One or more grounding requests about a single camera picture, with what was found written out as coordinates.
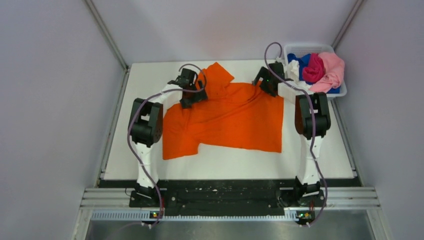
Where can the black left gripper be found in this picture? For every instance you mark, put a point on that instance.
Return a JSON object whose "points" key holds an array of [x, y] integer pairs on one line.
{"points": [[199, 96]]}

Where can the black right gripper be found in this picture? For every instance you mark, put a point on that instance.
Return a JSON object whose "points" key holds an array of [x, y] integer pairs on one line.
{"points": [[264, 74]]}

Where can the orange t shirt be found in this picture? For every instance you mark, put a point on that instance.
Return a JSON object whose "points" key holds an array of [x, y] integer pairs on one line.
{"points": [[235, 115]]}

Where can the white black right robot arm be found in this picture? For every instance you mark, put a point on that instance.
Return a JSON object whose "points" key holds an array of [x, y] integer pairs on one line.
{"points": [[312, 121]]}

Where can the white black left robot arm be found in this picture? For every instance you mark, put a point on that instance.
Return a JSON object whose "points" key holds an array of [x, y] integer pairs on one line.
{"points": [[146, 125]]}

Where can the white t shirt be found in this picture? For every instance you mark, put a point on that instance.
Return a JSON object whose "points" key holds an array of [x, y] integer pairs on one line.
{"points": [[293, 74]]}

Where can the blue t shirt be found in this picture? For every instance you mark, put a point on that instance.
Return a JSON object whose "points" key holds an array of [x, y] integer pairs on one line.
{"points": [[303, 62]]}

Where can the white plastic laundry basket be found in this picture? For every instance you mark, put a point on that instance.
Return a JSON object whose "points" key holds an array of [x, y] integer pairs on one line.
{"points": [[301, 49]]}

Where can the magenta t shirt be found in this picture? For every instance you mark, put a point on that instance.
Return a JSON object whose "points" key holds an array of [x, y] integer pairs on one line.
{"points": [[315, 69]]}

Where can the pink t shirt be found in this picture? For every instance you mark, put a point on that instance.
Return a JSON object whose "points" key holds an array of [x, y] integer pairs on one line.
{"points": [[333, 77]]}

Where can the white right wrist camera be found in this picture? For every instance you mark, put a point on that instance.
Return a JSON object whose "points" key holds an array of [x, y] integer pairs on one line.
{"points": [[280, 60]]}

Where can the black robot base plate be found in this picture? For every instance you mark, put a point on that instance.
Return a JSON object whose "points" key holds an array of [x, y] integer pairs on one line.
{"points": [[215, 198]]}

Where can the aluminium frame rail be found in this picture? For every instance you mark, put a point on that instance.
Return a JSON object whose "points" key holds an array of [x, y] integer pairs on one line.
{"points": [[112, 204]]}

